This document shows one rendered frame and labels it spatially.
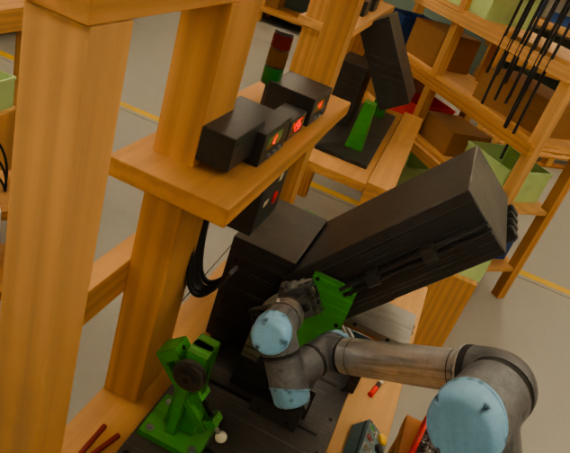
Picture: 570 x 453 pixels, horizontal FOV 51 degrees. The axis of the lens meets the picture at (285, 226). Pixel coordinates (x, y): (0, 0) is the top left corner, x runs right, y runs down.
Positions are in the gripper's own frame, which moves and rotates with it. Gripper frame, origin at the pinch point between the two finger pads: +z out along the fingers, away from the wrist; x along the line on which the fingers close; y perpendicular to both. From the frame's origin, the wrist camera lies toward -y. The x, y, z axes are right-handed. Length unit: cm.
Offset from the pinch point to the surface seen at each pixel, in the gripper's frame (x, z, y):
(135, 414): -12.9, -15.4, -44.3
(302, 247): 8.6, 16.1, 0.7
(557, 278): -118, 373, 96
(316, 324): -9.4, 2.7, 0.5
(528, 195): -34, 279, 86
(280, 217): 18.0, 26.1, -4.9
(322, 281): 0.4, 2.5, 6.0
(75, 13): 50, -78, 11
